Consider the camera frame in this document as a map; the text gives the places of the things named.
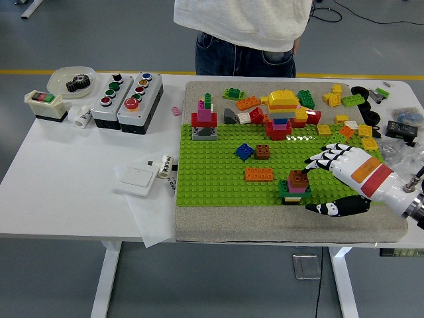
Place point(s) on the grey furniture foot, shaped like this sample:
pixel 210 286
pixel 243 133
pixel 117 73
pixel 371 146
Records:
pixel 31 8

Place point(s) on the table control panel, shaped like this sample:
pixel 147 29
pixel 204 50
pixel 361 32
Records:
pixel 401 252

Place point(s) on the white labelled tube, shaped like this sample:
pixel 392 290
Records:
pixel 165 167

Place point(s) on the grey and green small tool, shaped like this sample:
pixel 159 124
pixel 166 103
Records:
pixel 377 95

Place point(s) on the grey flat brick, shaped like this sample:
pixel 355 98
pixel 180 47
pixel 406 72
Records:
pixel 281 114

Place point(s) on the small pink brick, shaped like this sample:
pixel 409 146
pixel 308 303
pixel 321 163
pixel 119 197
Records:
pixel 176 111

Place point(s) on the blue square brick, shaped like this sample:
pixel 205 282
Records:
pixel 245 152

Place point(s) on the orange long brick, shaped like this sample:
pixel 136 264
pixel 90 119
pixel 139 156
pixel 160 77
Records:
pixel 248 103
pixel 259 175

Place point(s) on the dark green brick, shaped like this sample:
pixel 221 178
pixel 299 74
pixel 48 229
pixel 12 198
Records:
pixel 282 189
pixel 306 98

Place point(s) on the brown square brick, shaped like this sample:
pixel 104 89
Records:
pixel 263 153
pixel 298 179

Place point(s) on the orange flat brick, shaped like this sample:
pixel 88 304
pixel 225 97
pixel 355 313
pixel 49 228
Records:
pixel 281 107

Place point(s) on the clear plastic bag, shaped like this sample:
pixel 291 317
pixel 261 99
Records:
pixel 397 150

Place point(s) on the dark grey slope brick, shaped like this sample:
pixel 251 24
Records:
pixel 230 116

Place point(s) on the lime green long brick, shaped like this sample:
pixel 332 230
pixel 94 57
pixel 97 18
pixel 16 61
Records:
pixel 336 138

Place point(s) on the pink tall brick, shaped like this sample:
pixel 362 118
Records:
pixel 202 114

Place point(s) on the pink flat brick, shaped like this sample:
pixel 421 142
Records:
pixel 304 106
pixel 280 127

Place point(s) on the white paper sheet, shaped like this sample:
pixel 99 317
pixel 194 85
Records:
pixel 152 218

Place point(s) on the white wall switch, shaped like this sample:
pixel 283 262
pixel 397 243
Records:
pixel 136 177

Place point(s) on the white pipe fitting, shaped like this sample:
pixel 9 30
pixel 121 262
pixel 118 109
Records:
pixel 81 116

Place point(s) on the pink square brick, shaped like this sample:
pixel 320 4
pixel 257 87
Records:
pixel 296 189

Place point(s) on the red brick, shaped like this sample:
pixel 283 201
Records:
pixel 278 135
pixel 256 115
pixel 196 120
pixel 313 117

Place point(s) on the yellow domed brick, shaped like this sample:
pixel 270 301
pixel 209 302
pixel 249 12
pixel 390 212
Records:
pixel 281 96

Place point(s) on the white square brick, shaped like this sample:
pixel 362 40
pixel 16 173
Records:
pixel 351 125
pixel 244 117

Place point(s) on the person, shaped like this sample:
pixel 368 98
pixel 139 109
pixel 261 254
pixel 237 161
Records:
pixel 232 26

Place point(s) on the metal floor plate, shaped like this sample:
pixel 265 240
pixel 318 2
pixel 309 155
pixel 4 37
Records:
pixel 306 266

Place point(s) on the grey five-button box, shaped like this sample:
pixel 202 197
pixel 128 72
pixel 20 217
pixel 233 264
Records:
pixel 139 116

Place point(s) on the grey arch brick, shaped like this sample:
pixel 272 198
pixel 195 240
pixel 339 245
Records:
pixel 195 135

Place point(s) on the black display module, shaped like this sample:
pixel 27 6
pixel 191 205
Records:
pixel 401 130

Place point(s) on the small green brick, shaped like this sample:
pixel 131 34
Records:
pixel 208 101

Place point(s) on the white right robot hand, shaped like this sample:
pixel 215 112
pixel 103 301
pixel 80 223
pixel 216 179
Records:
pixel 364 174

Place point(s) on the black toy tyre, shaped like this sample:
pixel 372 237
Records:
pixel 359 92
pixel 365 106
pixel 373 118

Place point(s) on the person's left hand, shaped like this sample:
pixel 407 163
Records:
pixel 296 46

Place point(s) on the white table leg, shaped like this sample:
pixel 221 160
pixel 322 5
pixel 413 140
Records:
pixel 344 285
pixel 106 281

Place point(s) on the white plastic bowl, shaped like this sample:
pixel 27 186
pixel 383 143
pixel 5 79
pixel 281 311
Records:
pixel 56 83

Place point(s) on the plastic bag with blue part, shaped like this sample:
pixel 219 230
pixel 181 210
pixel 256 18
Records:
pixel 407 114

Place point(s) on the grey four-button box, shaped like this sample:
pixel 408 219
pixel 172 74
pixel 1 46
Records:
pixel 106 112

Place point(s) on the blue flat brick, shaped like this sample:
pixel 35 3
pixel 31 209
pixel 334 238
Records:
pixel 281 121

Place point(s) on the grey-brown mat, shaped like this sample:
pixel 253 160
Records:
pixel 232 222

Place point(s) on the yellow and white flat brick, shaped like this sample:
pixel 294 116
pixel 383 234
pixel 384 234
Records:
pixel 291 198

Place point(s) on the black brick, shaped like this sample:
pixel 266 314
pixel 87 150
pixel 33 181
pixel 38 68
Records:
pixel 291 203

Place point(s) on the small yellow brick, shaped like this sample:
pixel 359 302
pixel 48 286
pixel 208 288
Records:
pixel 337 88

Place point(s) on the black metal gear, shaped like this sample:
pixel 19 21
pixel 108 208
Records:
pixel 79 83

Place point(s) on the green studded baseplate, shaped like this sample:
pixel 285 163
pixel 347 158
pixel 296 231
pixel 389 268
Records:
pixel 215 182

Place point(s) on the cream switch box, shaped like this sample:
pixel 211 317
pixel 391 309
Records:
pixel 46 106

